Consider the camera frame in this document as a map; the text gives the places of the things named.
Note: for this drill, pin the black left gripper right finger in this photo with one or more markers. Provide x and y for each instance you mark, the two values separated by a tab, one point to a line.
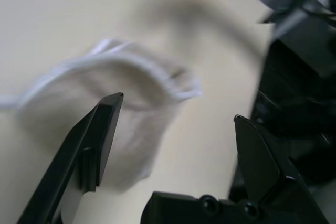
267	171

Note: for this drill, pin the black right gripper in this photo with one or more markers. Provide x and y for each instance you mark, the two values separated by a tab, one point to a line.
302	77

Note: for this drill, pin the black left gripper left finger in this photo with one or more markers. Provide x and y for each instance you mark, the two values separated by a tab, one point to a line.
86	140

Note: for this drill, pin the beige towel white trim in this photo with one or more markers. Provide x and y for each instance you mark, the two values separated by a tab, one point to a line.
131	82

